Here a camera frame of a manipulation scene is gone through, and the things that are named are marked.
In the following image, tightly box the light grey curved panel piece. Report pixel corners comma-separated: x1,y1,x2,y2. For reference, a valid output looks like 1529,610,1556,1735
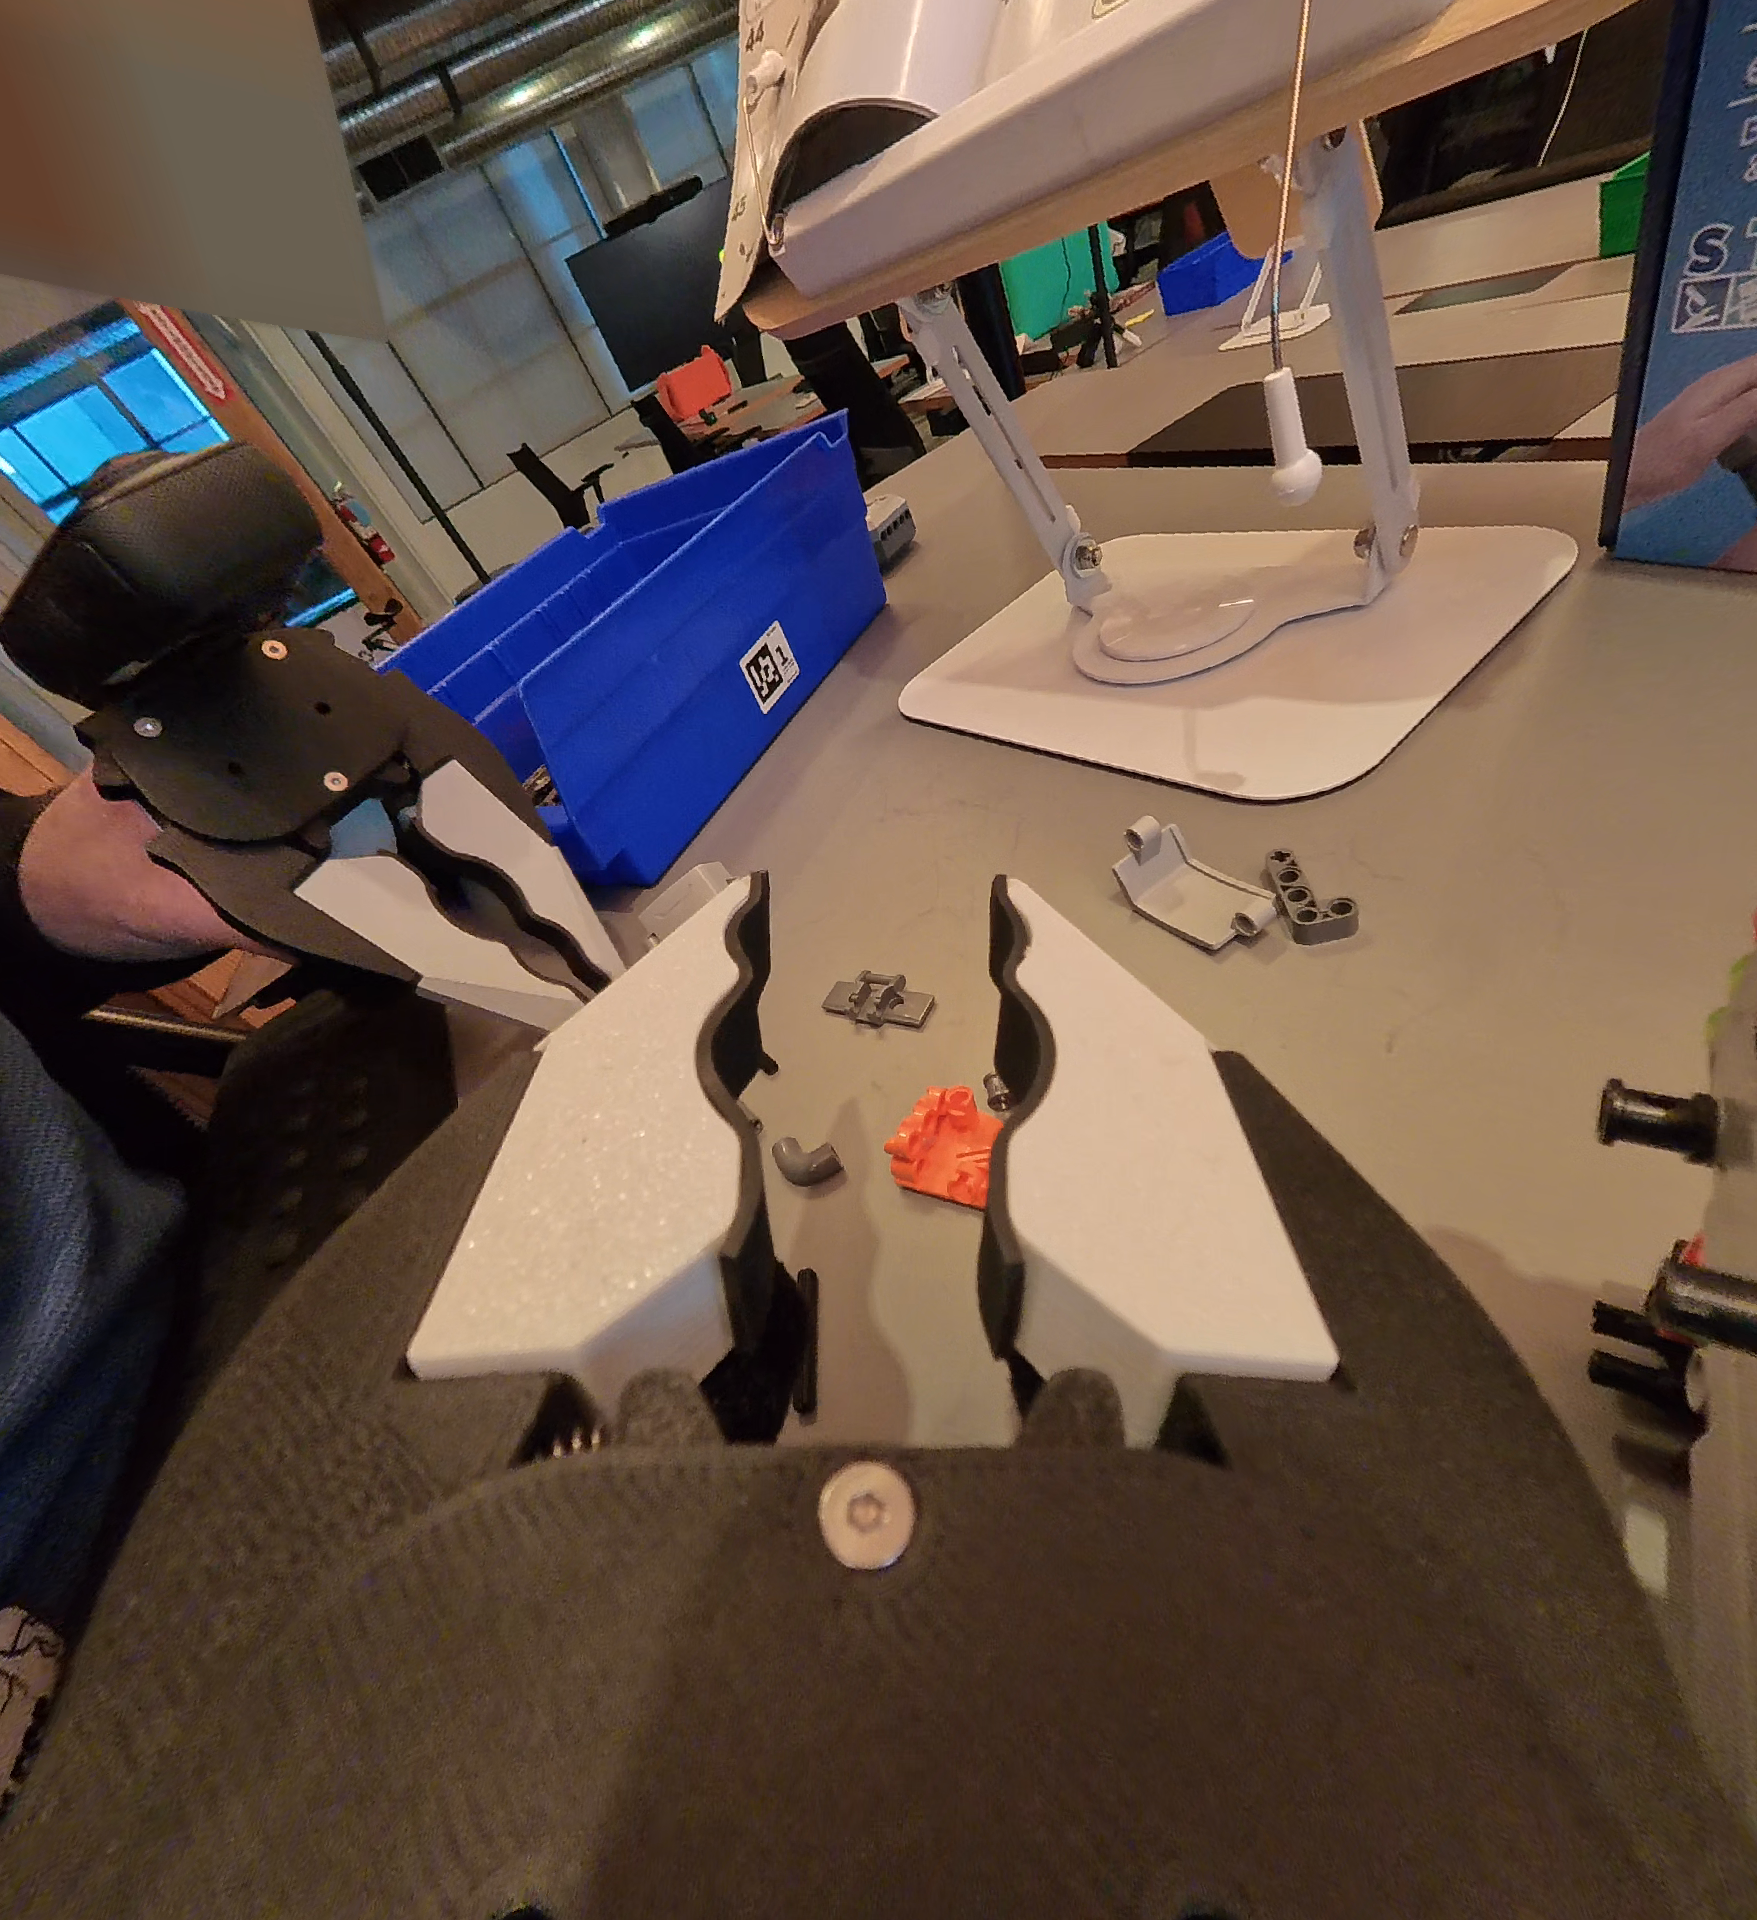
1112,815,1271,950

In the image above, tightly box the white stand base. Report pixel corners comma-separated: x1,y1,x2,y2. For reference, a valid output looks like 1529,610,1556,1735
723,0,1579,802

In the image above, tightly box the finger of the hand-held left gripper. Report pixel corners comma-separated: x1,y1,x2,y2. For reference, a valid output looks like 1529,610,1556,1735
399,758,630,984
289,848,594,1036

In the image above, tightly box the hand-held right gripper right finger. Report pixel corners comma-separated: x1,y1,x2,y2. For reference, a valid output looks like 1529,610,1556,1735
968,873,1340,1440

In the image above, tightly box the black perforated pad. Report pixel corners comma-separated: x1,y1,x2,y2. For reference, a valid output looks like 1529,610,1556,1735
206,989,565,1411

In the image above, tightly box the orange panel piece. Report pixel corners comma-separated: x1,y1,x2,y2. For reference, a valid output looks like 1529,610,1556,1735
886,1086,1007,1212

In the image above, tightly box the black office chair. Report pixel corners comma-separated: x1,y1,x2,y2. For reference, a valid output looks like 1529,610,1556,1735
510,436,626,537

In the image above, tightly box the window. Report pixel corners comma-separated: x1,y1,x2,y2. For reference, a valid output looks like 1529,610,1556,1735
0,315,222,526

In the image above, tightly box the white plastic device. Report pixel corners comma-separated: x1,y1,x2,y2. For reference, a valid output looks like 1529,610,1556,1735
723,0,1330,325

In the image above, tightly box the black monitor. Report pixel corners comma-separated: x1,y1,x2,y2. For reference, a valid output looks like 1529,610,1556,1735
569,179,737,393

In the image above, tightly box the dark grey beam piece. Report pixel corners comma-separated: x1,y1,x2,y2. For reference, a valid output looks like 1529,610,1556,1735
1262,851,1363,946

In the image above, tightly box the person's left hand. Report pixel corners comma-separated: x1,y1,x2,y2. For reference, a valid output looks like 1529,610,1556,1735
19,786,324,967

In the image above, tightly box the blue plastic bin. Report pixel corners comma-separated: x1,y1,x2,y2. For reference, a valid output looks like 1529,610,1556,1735
369,414,889,892

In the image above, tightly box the light grey ribbed panel piece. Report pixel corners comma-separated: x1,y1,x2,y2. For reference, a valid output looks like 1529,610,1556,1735
639,863,737,938

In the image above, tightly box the blue robot kit box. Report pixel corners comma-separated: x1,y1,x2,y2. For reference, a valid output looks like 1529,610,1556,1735
1606,0,1757,577

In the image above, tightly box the dark grey connector plate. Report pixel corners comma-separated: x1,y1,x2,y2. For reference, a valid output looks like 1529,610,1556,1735
824,967,937,1031

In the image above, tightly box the small blue bin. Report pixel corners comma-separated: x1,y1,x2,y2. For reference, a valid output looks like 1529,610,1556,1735
1159,231,1265,318

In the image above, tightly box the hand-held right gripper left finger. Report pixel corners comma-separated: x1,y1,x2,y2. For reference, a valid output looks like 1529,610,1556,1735
408,872,814,1440

